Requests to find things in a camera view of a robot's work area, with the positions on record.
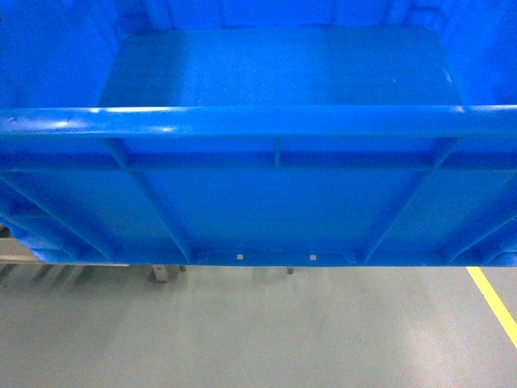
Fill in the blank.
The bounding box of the metal roller shelf rack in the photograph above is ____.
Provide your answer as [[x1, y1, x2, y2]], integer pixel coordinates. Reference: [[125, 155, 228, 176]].
[[1, 225, 187, 283]]

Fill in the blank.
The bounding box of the large blue plastic crate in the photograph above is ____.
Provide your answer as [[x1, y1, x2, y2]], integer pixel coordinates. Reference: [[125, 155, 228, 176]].
[[1, 1, 516, 267]]

